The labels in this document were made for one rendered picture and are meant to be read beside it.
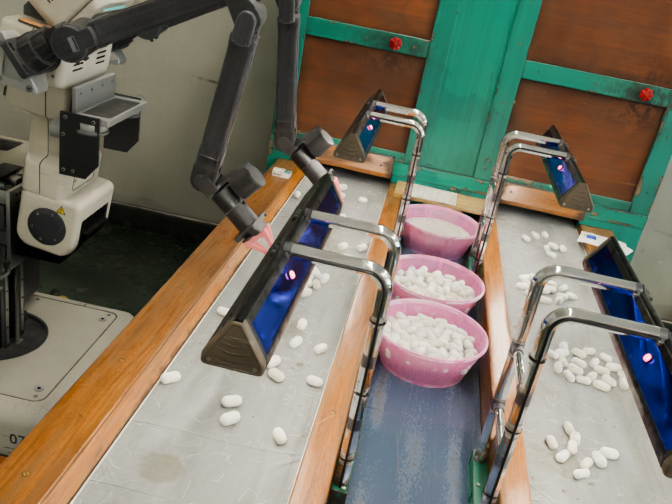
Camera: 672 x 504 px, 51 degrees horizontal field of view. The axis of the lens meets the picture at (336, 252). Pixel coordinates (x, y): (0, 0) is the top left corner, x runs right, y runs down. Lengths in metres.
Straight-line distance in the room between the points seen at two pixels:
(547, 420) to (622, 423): 0.17
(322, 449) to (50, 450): 0.42
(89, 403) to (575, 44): 1.87
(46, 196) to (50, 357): 0.53
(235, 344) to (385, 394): 0.73
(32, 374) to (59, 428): 0.97
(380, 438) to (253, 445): 0.29
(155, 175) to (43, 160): 1.74
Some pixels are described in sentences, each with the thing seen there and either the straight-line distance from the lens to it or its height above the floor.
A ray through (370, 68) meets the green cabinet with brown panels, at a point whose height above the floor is 1.14.
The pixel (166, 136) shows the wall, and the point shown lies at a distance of 3.56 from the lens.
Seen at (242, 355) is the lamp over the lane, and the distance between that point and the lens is 0.86.
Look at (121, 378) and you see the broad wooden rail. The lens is 1.33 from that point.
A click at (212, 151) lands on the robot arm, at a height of 1.05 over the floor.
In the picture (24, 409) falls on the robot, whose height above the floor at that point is 0.27.
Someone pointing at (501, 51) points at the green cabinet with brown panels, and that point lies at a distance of 2.49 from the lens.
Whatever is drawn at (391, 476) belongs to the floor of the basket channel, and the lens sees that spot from 1.35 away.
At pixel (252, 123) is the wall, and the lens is 3.41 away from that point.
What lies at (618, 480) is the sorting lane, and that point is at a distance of 1.44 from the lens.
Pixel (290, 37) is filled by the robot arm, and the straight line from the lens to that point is 1.97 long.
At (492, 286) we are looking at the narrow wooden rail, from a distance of 1.93.
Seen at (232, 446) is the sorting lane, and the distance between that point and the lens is 1.24.
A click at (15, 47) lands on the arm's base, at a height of 1.20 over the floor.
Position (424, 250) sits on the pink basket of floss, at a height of 0.70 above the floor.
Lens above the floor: 1.54
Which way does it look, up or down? 24 degrees down
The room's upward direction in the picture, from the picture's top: 11 degrees clockwise
